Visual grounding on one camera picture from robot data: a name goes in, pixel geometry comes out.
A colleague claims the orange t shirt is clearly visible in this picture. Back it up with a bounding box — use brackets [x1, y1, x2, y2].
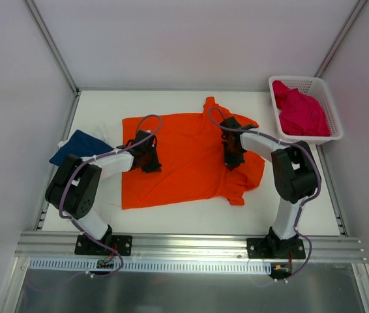
[121, 97, 265, 210]

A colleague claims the white slotted cable duct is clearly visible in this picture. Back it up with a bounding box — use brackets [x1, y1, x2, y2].
[28, 257, 272, 275]

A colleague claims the white plastic basket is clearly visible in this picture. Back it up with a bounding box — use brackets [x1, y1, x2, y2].
[268, 75, 344, 145]

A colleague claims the folded white t shirt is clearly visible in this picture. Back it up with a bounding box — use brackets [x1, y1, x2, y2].
[57, 123, 110, 148]

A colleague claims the magenta t shirt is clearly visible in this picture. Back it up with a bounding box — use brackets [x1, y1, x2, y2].
[272, 80, 331, 136]

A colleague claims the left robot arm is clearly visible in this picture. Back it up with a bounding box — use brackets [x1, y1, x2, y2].
[45, 130, 162, 256]

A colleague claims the aluminium front rail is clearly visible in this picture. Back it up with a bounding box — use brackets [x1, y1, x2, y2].
[14, 231, 368, 263]

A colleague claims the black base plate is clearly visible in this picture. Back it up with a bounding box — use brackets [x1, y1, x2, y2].
[74, 235, 133, 256]
[246, 236, 306, 260]

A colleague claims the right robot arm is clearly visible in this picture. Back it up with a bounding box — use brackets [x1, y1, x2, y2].
[219, 117, 321, 259]

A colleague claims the folded navy blue t shirt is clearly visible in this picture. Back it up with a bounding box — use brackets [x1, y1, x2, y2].
[49, 130, 113, 166]

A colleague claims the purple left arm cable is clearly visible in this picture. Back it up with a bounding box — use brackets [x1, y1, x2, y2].
[58, 113, 164, 280]

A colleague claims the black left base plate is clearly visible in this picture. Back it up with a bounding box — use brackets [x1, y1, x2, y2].
[74, 235, 133, 256]

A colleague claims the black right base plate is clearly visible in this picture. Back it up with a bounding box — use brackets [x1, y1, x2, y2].
[246, 236, 306, 260]

